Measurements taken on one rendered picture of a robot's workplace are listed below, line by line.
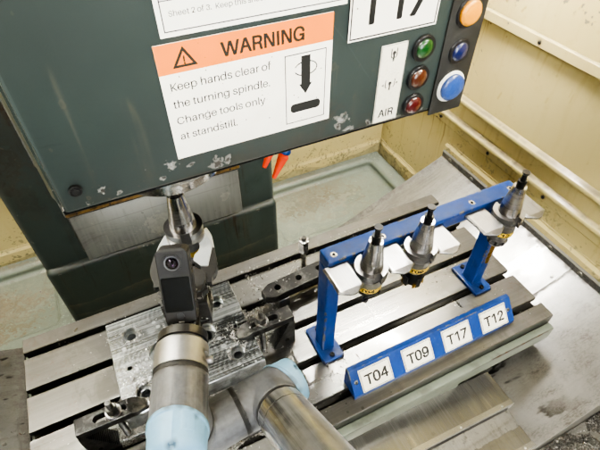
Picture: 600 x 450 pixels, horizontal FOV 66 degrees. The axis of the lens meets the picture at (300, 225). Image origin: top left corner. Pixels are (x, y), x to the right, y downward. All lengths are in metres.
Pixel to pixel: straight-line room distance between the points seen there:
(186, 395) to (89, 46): 0.42
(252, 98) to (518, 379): 1.15
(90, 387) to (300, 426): 0.65
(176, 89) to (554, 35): 1.12
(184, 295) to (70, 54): 0.40
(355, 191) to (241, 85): 1.58
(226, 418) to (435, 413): 0.67
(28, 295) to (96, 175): 1.44
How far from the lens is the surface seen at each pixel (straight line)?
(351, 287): 0.83
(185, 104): 0.41
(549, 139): 1.45
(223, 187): 1.34
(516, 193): 0.99
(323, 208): 1.88
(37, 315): 1.78
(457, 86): 0.56
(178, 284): 0.68
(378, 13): 0.46
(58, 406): 1.19
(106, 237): 1.36
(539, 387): 1.41
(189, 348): 0.66
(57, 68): 0.39
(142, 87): 0.40
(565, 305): 1.49
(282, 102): 0.44
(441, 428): 1.26
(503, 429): 1.35
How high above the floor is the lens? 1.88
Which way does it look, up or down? 46 degrees down
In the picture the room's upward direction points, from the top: straight up
